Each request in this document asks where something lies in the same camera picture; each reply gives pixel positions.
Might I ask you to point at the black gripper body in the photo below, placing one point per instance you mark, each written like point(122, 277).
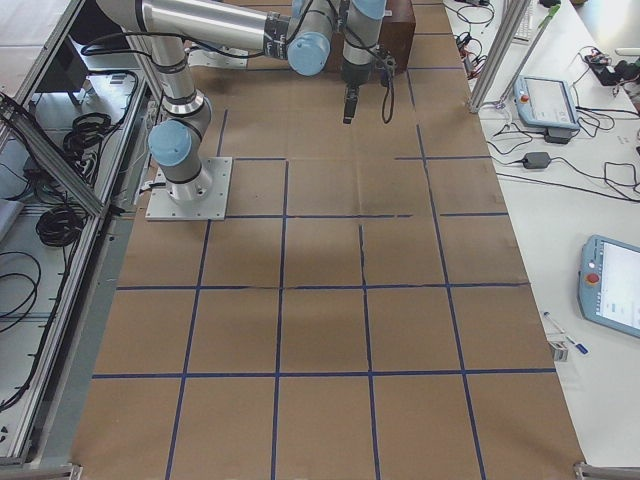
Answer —
point(356, 73)

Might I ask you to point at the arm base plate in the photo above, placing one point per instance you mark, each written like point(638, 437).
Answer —
point(204, 198)

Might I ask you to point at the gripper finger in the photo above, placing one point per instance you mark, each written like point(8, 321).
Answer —
point(349, 104)

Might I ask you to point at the black power adapter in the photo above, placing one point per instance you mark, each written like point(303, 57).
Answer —
point(536, 160)

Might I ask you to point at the blue teach pendant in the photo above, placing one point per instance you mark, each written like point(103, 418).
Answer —
point(545, 102)
point(608, 284)

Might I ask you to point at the dark wooden drawer cabinet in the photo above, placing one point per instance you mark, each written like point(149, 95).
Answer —
point(396, 36)

